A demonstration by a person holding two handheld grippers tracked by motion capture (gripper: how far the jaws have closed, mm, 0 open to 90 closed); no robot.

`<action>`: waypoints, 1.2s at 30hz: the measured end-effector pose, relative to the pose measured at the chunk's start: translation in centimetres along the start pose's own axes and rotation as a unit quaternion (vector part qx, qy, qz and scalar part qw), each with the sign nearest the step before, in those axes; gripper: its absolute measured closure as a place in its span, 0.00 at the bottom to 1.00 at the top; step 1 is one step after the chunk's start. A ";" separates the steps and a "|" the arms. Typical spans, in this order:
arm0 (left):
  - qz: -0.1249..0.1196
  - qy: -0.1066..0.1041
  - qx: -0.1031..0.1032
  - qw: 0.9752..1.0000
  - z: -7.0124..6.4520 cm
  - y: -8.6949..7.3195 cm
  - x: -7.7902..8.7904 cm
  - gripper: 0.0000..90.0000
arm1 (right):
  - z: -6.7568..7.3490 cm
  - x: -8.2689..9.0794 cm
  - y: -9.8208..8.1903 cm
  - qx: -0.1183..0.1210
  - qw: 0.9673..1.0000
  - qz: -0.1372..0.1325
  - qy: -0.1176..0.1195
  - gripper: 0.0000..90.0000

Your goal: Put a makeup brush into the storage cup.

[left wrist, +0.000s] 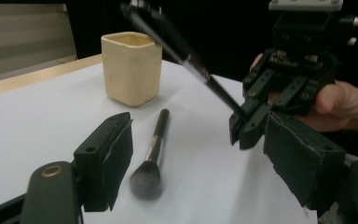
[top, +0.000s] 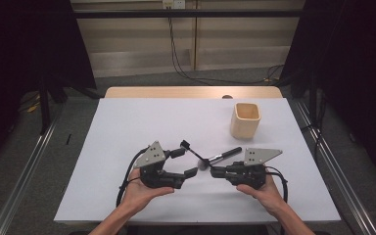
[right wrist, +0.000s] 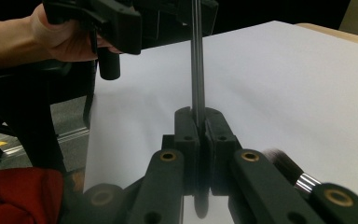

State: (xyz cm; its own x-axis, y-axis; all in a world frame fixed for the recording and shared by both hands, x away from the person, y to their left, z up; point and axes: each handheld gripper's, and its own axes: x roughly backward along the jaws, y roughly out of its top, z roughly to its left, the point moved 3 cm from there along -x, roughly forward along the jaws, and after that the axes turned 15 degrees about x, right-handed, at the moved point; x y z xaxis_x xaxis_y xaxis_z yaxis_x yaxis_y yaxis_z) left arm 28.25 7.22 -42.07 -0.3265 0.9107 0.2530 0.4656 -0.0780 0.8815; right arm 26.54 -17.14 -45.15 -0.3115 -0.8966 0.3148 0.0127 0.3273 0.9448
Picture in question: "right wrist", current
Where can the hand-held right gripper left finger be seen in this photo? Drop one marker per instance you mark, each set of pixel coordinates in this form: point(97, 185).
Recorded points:
point(186, 137)

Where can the black makeup brush silver ferrule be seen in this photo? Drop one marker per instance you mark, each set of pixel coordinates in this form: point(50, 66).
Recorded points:
point(284, 165)

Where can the yellow floor tape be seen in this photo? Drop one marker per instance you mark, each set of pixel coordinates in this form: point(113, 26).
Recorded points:
point(1, 143)

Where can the metal floor rail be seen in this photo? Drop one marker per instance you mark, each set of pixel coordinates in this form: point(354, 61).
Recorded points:
point(71, 134)

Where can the thin black applicator brush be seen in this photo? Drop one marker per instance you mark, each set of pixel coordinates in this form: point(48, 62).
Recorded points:
point(198, 77)

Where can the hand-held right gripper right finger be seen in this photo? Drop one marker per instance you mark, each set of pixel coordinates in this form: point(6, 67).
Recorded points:
point(219, 140)

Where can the red cloth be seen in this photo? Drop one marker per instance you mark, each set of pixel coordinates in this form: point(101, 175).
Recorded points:
point(15, 196)

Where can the black frame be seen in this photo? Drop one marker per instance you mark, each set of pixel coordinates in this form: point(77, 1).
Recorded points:
point(37, 124)

